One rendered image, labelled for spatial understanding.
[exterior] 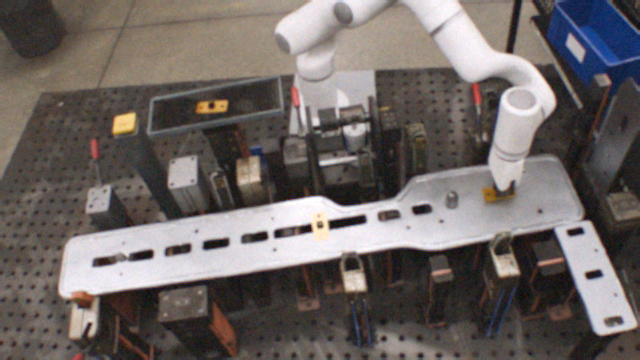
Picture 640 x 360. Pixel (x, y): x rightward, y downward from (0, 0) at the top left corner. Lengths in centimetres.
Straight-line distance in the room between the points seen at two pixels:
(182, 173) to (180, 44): 235
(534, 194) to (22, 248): 169
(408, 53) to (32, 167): 213
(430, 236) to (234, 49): 243
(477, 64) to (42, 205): 162
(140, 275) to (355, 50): 227
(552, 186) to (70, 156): 173
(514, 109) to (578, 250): 42
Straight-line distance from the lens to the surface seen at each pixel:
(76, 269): 158
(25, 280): 206
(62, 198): 218
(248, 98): 152
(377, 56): 334
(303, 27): 159
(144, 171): 171
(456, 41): 120
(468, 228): 141
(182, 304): 137
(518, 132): 123
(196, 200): 150
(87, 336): 142
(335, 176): 155
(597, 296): 139
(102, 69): 384
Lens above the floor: 220
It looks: 53 degrees down
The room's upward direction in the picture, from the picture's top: 11 degrees counter-clockwise
